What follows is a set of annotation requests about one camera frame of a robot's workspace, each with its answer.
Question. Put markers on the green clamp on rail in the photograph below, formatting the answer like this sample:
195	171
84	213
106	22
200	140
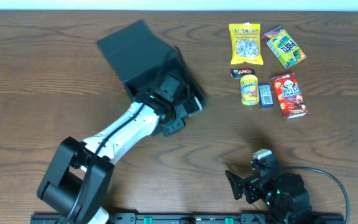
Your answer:
148	220

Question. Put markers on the black mini chocolate bar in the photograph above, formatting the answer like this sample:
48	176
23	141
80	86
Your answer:
239	73

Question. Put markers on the dark green box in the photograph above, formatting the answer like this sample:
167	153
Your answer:
138	57

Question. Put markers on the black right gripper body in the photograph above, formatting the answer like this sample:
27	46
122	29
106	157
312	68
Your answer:
249	185

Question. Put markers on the yellow sunflower seed bag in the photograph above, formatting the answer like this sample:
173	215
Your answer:
245	42

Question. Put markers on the red Hello Panda box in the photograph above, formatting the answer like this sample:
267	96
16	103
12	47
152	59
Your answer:
289	96

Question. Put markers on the green purple Pretz box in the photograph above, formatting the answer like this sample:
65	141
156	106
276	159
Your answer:
286	50

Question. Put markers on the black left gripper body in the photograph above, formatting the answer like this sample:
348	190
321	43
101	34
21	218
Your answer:
173	74

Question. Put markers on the yellow Mentos bottle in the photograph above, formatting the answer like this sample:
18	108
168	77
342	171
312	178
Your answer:
249	90

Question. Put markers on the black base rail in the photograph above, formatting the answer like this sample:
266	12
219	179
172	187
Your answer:
132	218

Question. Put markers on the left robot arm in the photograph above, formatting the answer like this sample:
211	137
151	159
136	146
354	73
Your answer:
76	181

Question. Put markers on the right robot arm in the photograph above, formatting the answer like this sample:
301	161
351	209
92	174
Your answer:
283	193

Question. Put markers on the blue small candy box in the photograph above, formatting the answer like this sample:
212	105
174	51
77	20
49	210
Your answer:
266	100

